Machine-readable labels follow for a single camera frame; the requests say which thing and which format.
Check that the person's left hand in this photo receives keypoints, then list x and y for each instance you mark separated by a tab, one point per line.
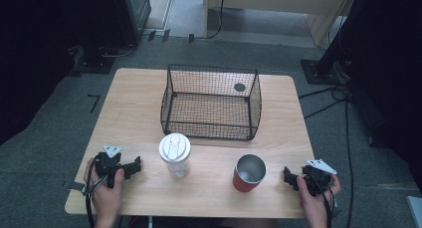
104	194

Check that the clear cup with white lid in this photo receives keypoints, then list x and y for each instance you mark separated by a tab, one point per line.
174	151

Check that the red cup with metal interior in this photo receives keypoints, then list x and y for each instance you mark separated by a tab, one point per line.
249	175

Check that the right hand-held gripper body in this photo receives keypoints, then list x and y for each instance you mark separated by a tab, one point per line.
318	178

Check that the white box corner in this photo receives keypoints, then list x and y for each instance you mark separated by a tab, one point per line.
415	213

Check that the grey tape piece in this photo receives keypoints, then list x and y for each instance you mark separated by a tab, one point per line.
77	185

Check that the black stand with base plate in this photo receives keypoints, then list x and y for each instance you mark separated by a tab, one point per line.
326	70

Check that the person's right hand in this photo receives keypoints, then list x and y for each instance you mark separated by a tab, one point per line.
315	201

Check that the dark round table hole cover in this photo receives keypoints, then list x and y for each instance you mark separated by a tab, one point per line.
239	87

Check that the dark equipment cabinet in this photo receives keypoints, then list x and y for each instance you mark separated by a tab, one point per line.
132	15

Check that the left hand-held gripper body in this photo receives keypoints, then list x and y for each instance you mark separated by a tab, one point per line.
107	165

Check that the black flat base plate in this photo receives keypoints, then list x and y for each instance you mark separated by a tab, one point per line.
94	63

